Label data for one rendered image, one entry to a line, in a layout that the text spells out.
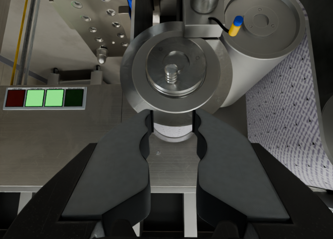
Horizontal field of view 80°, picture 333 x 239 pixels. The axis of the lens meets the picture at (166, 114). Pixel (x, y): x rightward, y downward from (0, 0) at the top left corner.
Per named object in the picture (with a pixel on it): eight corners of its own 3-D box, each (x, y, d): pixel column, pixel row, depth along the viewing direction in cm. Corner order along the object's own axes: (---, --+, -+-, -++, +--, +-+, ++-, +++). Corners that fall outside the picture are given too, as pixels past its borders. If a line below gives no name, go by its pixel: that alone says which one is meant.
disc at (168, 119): (229, 19, 27) (237, 126, 24) (228, 22, 28) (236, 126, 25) (122, 21, 28) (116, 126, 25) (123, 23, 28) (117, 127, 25)
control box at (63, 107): (86, 86, 61) (84, 109, 59) (87, 87, 61) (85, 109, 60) (6, 87, 62) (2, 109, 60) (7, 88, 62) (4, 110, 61)
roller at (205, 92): (218, 29, 27) (223, 112, 25) (195, 91, 52) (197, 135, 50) (133, 30, 27) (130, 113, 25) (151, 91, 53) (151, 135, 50)
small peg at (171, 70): (179, 64, 21) (176, 76, 21) (178, 74, 24) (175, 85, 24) (166, 61, 21) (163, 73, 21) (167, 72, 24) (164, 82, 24)
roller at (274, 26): (299, -18, 29) (312, 59, 26) (240, 64, 54) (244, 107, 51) (215, -16, 29) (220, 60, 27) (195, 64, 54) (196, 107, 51)
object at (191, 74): (213, 43, 25) (198, 100, 23) (210, 51, 27) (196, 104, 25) (155, 29, 25) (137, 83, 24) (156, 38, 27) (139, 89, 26)
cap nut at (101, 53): (106, 47, 62) (105, 61, 61) (109, 53, 65) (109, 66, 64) (94, 47, 62) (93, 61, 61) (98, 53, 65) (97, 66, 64)
